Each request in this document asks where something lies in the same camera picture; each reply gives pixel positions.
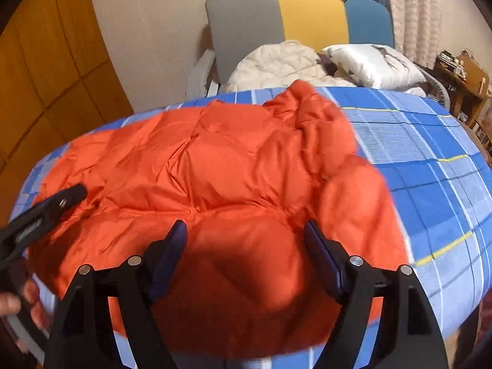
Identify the person's left hand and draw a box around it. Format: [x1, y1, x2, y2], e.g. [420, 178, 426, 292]
[0, 277, 49, 331]

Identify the grey yellow blue headboard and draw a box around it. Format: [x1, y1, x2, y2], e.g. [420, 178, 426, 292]
[205, 0, 395, 84]

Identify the right floral curtain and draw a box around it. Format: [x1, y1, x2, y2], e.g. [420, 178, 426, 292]
[389, 0, 442, 68]

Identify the beige quilted jacket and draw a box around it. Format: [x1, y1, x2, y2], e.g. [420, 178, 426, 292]
[224, 40, 355, 93]

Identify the cluttered wooden desk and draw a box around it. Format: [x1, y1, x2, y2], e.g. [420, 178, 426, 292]
[434, 50, 490, 128]

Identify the white deer print pillow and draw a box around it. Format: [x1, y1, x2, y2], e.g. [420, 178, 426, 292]
[322, 43, 426, 90]

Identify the wooden wardrobe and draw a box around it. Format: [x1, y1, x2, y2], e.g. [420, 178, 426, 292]
[1, 0, 133, 224]

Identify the orange puffer jacket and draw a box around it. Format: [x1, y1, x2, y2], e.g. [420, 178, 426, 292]
[27, 81, 408, 358]

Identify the wicker wooden chair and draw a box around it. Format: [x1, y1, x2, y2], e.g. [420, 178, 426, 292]
[474, 98, 492, 153]

